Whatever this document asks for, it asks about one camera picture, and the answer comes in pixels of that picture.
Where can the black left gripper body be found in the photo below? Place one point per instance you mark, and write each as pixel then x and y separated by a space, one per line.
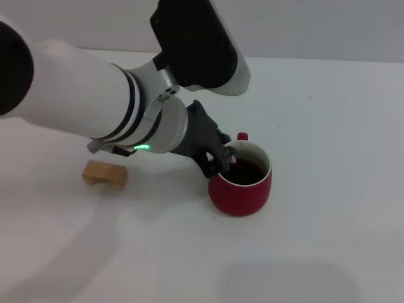
pixel 202 135

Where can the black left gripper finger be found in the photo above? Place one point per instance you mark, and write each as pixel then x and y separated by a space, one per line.
pixel 225 139
pixel 221 164

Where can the red ceramic cup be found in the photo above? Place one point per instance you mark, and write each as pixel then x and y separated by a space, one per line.
pixel 240 199

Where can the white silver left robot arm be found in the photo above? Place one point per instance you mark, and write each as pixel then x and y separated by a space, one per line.
pixel 79 94

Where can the dark brown coffee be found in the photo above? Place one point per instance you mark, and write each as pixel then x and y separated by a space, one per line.
pixel 249 173

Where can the notched wooden block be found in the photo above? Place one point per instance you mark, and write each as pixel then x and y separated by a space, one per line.
pixel 105 175

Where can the grey wrist connector plug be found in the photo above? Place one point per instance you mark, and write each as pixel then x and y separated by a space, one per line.
pixel 96 146

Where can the black silver wrist camera box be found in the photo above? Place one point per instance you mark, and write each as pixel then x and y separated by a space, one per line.
pixel 195 41

